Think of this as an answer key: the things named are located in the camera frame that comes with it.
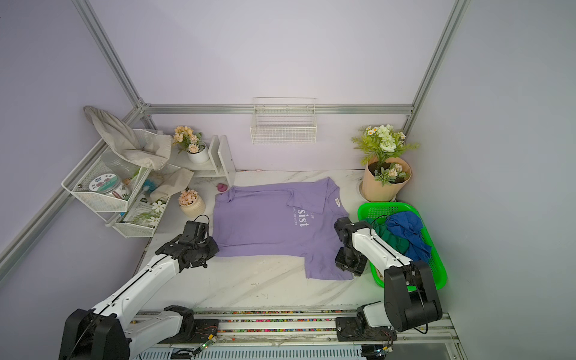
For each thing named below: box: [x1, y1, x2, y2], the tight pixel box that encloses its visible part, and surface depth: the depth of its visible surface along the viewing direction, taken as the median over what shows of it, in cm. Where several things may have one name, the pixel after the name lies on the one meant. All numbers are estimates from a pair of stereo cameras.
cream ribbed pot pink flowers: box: [178, 189, 206, 218], surface depth 100 cm
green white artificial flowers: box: [351, 123, 420, 188], surface depth 91 cm
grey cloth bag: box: [83, 105, 172, 171], surface depth 76 cm
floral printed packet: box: [123, 193, 167, 228], surface depth 86 cm
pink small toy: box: [216, 183, 228, 192], surface depth 114 cm
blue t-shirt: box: [385, 210, 432, 263], surface depth 89 cm
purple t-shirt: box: [213, 176, 354, 281], surface depth 104 cm
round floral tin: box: [88, 172, 131, 200], surface depth 68 cm
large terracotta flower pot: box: [362, 156, 413, 203], surface depth 97 cm
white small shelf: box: [181, 134, 237, 188], surface depth 104 cm
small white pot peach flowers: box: [172, 126, 210, 165], surface depth 98 cm
